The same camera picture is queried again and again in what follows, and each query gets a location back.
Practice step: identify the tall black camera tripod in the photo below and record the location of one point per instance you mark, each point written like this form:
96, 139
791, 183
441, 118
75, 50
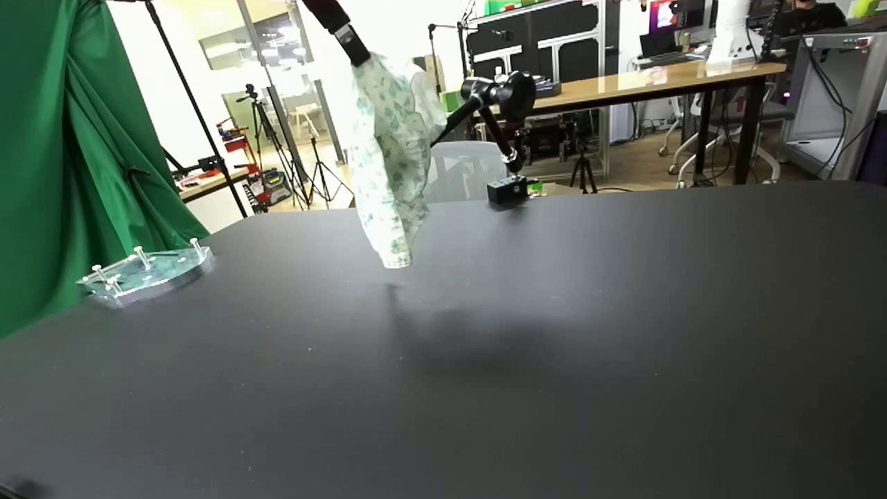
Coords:
268, 139

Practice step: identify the black light stand pole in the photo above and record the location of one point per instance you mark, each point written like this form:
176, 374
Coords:
194, 111

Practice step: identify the white patterned cloth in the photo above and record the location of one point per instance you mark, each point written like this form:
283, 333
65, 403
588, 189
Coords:
392, 155

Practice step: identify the laptop with pink screen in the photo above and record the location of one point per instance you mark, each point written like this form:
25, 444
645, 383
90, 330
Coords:
663, 28

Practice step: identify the wooden table with black legs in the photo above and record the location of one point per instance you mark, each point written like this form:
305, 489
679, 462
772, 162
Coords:
647, 82

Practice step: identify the clear acrylic plate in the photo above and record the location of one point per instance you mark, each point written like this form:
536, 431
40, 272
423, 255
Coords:
147, 269

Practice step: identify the white metal cart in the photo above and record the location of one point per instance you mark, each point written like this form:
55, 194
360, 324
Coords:
834, 100

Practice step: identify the black shelving unit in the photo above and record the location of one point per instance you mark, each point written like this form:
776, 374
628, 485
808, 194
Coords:
543, 38

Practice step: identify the small black tripod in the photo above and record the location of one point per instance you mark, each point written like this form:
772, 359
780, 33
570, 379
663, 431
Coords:
582, 172

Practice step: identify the white office chair base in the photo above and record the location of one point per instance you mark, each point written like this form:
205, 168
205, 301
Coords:
711, 153

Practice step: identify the green curtain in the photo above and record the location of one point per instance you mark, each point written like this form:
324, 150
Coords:
65, 168

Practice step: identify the grey chair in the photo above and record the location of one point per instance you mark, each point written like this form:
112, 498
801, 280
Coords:
467, 172

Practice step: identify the cluttered low workbench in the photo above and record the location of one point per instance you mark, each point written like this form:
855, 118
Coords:
225, 175

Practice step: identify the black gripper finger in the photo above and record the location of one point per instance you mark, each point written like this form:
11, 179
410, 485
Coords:
348, 28
324, 20

